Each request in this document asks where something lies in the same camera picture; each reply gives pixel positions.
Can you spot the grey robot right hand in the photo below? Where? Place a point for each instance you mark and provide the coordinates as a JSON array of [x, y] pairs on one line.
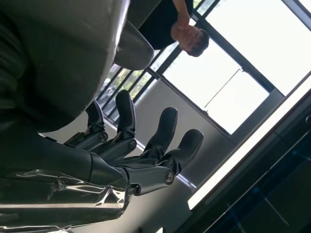
[[60, 154]]

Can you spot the person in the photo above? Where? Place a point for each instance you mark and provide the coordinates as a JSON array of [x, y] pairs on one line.
[[192, 40]]

